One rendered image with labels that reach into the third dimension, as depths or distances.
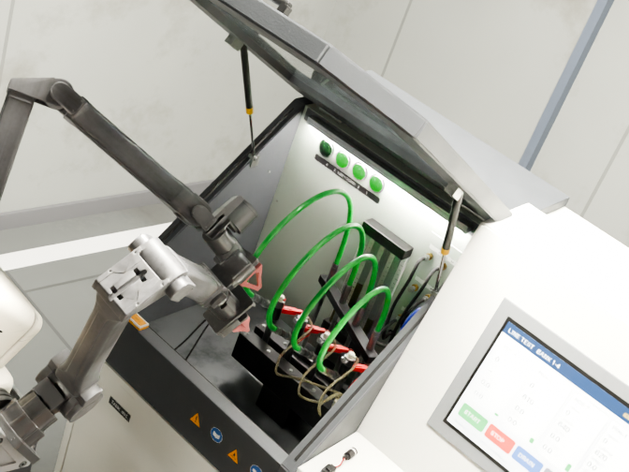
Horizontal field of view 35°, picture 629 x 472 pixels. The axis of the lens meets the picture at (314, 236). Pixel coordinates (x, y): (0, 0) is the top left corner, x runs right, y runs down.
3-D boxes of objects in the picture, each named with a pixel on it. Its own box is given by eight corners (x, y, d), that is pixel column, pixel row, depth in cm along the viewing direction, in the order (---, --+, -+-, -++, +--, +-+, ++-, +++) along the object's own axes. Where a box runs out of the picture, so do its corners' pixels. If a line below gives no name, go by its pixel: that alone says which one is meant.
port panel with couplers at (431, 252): (382, 330, 262) (425, 233, 247) (389, 326, 265) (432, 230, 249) (419, 359, 257) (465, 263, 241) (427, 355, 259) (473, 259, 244)
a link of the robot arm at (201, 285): (119, 251, 157) (164, 303, 155) (147, 226, 157) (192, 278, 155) (180, 276, 199) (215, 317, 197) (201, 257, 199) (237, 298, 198)
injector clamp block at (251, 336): (223, 376, 261) (239, 331, 254) (249, 363, 269) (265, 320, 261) (315, 459, 246) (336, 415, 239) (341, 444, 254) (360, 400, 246)
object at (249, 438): (95, 352, 259) (108, 304, 251) (109, 347, 262) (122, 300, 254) (260, 511, 232) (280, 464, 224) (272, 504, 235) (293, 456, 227)
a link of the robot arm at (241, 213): (180, 213, 222) (188, 213, 214) (216, 177, 224) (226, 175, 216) (216, 251, 225) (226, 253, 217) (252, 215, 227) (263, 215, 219)
